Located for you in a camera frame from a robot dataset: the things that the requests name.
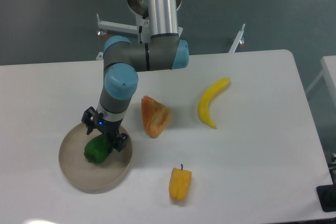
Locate yellow banana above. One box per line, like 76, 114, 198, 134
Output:
197, 78, 230, 129

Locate black device at right edge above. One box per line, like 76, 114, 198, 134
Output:
316, 185, 335, 212

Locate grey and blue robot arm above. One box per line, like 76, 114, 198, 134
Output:
82, 0, 189, 153

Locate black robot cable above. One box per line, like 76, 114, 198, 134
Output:
138, 16, 145, 44

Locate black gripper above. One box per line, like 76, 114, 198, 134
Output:
81, 107, 129, 152

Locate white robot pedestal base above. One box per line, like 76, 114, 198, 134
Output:
96, 0, 246, 54

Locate beige round plate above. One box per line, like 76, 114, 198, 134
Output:
58, 123, 133, 194

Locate green bell pepper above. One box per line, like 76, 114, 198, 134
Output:
84, 134, 112, 164

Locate white side table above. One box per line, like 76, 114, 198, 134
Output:
305, 56, 335, 105

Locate yellow bell pepper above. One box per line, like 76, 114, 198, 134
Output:
169, 164, 192, 201

